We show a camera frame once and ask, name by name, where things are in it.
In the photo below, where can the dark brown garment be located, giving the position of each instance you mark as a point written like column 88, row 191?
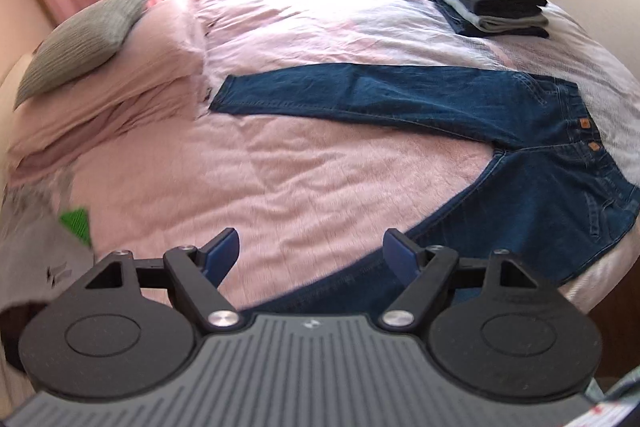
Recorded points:
column 12, row 332

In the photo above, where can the green fabric piece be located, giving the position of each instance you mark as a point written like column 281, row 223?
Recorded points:
column 75, row 227

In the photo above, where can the grey checked pillow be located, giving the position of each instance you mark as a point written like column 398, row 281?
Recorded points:
column 75, row 42

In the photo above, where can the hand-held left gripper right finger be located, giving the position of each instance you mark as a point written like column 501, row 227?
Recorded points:
column 400, row 254

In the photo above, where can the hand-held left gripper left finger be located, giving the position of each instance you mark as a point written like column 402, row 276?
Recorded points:
column 222, row 254

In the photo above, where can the grey garment with black print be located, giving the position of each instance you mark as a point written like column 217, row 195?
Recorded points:
column 35, row 257

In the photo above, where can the folded pink quilt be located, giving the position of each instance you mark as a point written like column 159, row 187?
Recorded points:
column 125, row 92

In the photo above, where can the grey folded garment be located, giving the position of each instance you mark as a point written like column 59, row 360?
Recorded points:
column 505, row 24

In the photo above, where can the blue denim jeans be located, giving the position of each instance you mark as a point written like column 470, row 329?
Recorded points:
column 400, row 97

